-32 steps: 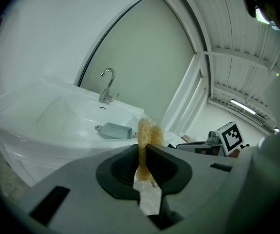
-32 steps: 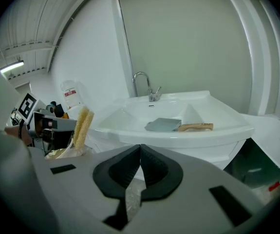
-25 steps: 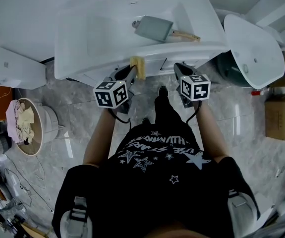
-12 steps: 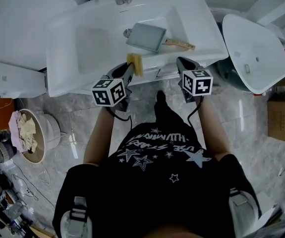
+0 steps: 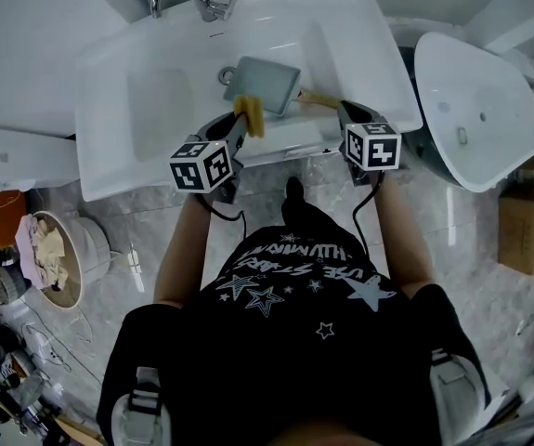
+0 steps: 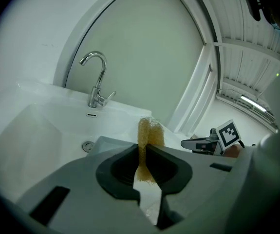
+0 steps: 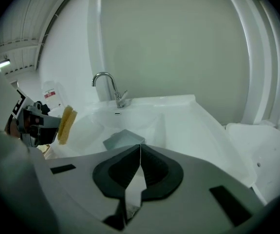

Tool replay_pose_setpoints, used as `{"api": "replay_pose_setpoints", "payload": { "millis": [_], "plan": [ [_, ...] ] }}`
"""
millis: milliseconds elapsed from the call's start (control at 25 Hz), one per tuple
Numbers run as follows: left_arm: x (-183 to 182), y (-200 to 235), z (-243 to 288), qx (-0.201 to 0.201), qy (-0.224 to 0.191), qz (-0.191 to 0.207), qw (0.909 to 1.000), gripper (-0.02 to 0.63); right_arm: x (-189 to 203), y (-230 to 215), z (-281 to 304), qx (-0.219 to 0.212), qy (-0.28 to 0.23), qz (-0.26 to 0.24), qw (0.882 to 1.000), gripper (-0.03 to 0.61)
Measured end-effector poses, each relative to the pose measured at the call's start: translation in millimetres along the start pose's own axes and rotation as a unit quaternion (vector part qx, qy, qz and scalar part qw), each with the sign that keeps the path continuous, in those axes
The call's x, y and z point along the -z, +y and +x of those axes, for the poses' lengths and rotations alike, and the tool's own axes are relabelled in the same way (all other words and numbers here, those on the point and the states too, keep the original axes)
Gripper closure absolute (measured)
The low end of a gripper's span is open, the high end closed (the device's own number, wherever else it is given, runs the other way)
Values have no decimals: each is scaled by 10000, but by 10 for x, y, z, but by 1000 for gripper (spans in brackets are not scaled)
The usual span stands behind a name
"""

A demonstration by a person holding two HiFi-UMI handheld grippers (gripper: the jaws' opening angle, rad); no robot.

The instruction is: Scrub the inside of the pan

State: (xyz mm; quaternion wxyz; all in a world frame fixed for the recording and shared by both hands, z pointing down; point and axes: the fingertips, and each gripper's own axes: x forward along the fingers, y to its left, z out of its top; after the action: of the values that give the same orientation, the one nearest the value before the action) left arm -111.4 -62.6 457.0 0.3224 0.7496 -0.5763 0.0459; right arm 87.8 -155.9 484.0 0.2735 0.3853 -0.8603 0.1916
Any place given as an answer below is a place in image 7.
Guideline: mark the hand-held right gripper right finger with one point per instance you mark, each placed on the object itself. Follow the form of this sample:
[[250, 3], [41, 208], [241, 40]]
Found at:
[[164, 177]]

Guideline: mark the grey rectangular pan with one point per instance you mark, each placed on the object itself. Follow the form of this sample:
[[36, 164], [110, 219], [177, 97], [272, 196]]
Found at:
[[127, 138]]

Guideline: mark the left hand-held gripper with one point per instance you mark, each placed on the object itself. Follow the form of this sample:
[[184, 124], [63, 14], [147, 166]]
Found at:
[[26, 121]]

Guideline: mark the white ceramic sink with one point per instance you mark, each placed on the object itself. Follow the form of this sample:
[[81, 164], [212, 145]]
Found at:
[[178, 130]]

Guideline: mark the chrome faucet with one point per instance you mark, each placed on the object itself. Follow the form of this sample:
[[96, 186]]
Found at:
[[117, 94]]

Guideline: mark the clear water bottle red label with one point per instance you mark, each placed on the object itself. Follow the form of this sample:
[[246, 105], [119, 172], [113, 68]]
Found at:
[[52, 94]]

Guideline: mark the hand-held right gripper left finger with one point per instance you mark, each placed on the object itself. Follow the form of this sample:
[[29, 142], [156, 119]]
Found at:
[[108, 179]]

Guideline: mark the yellow sponge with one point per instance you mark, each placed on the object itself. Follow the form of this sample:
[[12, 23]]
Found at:
[[68, 124]]

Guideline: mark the ceiling tube light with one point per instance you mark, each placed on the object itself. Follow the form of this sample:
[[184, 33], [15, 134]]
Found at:
[[3, 63]]

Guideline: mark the white freestanding basin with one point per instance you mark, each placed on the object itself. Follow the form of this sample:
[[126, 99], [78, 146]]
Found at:
[[264, 160]]

